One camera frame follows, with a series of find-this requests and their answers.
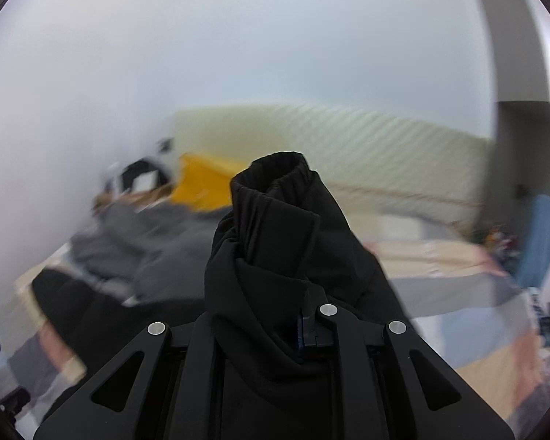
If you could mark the wooden bedside table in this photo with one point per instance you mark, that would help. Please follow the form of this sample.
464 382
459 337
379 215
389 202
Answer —
137 199

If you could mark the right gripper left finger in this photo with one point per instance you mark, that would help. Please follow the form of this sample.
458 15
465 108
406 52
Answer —
158 387

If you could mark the black bag on nightstand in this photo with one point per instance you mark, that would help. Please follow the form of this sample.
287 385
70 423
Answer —
133 170

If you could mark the yellow pillow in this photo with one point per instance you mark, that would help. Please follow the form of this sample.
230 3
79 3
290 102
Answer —
204 182

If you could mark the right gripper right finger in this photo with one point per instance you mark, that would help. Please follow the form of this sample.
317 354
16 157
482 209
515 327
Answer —
387 383

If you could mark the blue hanging cloth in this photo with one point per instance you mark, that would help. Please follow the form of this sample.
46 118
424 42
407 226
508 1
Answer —
535 256

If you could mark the white box on nightstand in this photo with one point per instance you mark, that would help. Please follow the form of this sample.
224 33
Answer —
145 182

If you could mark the cream quilted headboard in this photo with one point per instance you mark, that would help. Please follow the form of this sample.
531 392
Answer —
367 158

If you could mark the black large garment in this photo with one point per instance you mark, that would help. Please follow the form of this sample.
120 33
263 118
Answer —
283 247

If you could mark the grey fleece garment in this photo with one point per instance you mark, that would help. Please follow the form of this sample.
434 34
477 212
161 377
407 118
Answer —
155 254

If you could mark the patchwork colour-block duvet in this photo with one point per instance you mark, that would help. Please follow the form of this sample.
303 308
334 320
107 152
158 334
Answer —
461 302

